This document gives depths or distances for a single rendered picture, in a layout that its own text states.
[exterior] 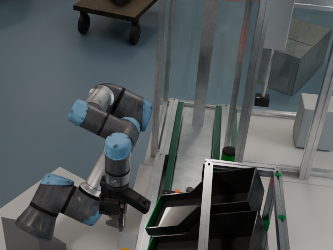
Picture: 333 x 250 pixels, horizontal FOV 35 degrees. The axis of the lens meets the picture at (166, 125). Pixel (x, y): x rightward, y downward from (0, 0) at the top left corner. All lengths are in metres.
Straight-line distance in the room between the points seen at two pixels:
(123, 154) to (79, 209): 0.58
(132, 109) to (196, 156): 0.71
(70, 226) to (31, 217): 0.28
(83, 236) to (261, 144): 1.10
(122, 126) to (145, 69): 3.64
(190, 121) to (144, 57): 2.69
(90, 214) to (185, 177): 0.58
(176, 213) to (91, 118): 0.41
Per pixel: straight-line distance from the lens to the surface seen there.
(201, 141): 2.66
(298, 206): 2.48
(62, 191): 2.02
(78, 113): 1.58
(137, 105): 1.94
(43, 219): 2.03
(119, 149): 1.48
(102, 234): 2.23
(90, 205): 2.01
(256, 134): 2.88
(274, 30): 2.44
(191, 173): 2.45
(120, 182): 1.55
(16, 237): 2.09
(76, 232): 2.24
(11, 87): 4.96
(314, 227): 2.40
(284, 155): 2.77
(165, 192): 2.26
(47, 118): 4.47
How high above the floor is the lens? 2.47
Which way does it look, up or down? 34 degrees down
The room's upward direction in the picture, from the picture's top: 4 degrees clockwise
